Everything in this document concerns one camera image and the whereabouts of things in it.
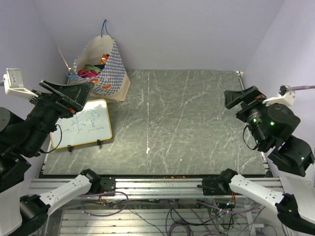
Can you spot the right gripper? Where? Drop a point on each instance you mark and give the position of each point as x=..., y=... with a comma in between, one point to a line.
x=252, y=94

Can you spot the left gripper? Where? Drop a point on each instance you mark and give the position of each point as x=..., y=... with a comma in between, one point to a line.
x=76, y=94

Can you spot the blue checkered paper bag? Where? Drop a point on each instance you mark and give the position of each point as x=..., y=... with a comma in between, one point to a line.
x=102, y=51

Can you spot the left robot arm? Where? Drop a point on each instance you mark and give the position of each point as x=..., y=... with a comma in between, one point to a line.
x=21, y=139

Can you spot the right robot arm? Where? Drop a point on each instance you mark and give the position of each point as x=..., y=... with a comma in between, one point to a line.
x=271, y=122

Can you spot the green yellow candy bag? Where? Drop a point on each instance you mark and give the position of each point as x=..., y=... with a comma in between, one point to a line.
x=92, y=68

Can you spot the small whiteboard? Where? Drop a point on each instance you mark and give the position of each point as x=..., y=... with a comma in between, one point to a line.
x=91, y=125

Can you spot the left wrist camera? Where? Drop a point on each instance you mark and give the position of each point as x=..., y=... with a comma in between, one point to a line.
x=14, y=86

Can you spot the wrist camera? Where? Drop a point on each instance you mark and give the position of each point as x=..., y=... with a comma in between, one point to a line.
x=286, y=96
x=14, y=86

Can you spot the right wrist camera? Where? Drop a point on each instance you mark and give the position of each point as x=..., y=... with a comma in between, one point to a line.
x=286, y=96

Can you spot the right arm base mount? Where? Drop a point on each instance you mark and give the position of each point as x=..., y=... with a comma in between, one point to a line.
x=210, y=187

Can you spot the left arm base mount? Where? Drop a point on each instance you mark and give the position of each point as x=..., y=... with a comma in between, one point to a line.
x=103, y=185

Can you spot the aluminium frame rail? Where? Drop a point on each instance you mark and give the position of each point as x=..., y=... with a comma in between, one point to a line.
x=150, y=188

